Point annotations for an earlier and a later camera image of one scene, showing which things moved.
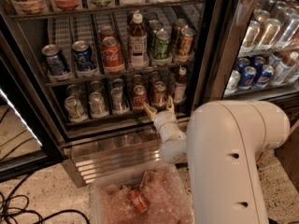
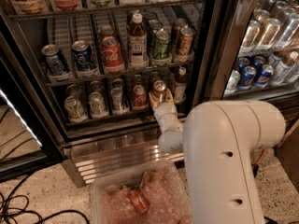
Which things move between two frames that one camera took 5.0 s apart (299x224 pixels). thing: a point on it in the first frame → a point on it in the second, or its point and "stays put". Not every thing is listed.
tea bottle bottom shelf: x=180 y=86 stays put
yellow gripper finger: x=152 y=112 → x=153 y=101
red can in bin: x=139 y=201 stays put
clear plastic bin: x=165 y=191 stays put
